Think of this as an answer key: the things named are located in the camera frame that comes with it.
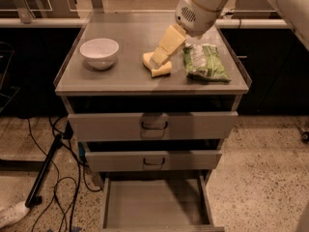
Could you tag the yellow sponge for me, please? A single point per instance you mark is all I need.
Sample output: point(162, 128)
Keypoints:
point(155, 69)

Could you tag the grey drawer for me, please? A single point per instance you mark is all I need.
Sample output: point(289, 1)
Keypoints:
point(154, 155)
point(156, 201)
point(126, 118)

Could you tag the white shoe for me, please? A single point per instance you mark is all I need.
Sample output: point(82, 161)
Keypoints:
point(13, 214)

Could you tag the white horizontal rail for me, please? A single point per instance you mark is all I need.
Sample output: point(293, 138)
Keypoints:
point(79, 22)

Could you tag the grey top drawer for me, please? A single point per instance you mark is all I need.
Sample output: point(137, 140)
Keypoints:
point(126, 118)

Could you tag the green snack bag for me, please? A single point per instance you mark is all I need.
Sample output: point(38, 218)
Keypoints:
point(202, 62)

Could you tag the white ceramic bowl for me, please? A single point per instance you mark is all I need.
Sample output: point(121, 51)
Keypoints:
point(100, 53)

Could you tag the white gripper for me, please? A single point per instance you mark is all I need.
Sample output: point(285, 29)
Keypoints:
point(197, 19)

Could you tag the black floor bar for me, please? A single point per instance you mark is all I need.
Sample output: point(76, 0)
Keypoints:
point(31, 199)

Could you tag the grey drawer cabinet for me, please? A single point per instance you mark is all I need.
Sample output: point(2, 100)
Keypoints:
point(137, 33)

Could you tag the black caster wheel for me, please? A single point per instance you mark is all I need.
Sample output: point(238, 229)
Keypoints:
point(304, 134)

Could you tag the grey middle drawer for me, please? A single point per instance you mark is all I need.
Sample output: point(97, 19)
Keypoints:
point(154, 155)

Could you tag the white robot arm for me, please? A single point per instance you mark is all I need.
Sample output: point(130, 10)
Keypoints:
point(294, 12)

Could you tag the grey bottom drawer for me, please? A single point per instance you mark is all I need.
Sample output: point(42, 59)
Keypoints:
point(156, 201)

